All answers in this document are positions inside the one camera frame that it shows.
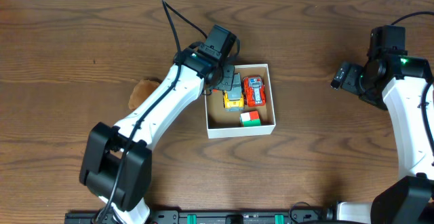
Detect yellow toy dump truck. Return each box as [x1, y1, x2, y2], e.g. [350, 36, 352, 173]
[224, 73, 244, 112]

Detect red toy fire truck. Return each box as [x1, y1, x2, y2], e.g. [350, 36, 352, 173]
[243, 75, 266, 107]

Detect white cardboard box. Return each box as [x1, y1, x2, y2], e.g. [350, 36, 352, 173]
[204, 64, 276, 138]

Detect colourful puzzle cube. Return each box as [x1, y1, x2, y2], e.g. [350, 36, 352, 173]
[239, 111, 262, 127]

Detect brown plush toy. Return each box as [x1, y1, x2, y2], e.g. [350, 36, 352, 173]
[128, 79, 161, 111]

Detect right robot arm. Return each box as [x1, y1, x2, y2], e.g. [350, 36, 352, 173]
[331, 55, 433, 223]

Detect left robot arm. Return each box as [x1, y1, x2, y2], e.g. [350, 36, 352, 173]
[79, 48, 236, 223]

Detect black left camera box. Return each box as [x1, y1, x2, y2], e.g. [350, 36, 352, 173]
[198, 24, 239, 66]

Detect black camera box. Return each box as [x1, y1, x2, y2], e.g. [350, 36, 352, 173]
[367, 25, 408, 61]
[198, 24, 239, 66]

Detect black right camera box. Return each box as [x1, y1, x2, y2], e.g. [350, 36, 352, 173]
[367, 25, 408, 61]

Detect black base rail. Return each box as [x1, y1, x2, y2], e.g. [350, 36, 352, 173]
[64, 201, 374, 224]

